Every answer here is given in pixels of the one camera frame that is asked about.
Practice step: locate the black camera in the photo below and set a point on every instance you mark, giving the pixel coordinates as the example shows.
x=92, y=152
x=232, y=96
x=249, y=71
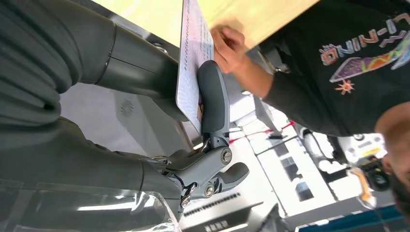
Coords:
x=376, y=176

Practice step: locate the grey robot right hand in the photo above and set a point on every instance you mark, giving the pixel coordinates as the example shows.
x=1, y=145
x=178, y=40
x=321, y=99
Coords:
x=80, y=166

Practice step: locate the person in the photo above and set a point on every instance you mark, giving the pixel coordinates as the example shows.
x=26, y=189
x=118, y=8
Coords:
x=336, y=96

